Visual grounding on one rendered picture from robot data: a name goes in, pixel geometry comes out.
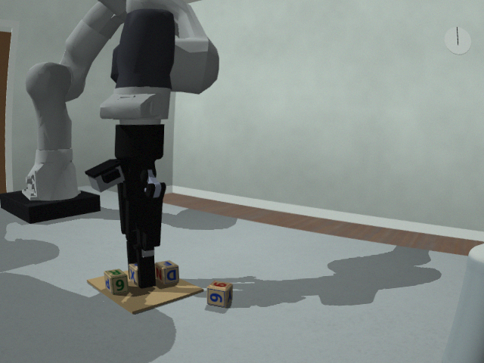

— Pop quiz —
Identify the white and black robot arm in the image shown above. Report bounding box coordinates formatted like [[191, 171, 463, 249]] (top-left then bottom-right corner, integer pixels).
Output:
[[22, 0, 219, 201]]

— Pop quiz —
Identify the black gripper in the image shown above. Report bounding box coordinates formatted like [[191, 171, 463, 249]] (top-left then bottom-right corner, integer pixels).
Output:
[[115, 124, 166, 289]]

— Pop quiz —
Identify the tan flat mat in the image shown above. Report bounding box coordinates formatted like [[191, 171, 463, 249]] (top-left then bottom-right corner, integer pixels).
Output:
[[87, 270, 203, 314]]

